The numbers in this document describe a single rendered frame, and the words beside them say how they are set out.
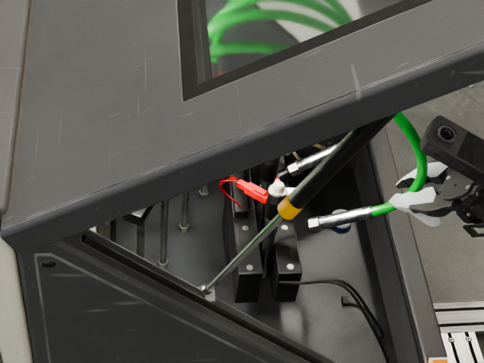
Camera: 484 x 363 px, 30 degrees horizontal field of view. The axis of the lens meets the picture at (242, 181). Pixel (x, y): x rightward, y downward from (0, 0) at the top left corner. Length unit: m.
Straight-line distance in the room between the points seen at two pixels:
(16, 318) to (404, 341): 0.74
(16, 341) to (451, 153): 0.53
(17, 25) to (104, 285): 0.29
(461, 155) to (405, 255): 0.45
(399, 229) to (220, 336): 0.63
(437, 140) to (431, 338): 0.44
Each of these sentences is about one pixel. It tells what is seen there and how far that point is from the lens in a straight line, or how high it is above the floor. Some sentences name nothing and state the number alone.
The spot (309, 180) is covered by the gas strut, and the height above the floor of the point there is 1.50.
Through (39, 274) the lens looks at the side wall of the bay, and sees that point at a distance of 0.88.
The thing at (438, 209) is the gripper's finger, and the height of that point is 1.28.
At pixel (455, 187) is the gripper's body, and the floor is 1.30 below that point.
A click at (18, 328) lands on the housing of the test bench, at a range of 0.96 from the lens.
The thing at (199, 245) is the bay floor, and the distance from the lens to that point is 1.62.
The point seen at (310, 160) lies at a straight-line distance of 1.40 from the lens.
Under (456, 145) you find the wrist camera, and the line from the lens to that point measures 1.10.
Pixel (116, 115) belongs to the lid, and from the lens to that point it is 0.81.
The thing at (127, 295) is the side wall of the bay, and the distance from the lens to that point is 0.90.
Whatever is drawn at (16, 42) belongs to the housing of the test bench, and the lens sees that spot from 0.96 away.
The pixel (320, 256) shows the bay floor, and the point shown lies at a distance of 1.63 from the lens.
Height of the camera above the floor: 2.11
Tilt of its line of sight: 48 degrees down
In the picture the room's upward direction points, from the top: 7 degrees clockwise
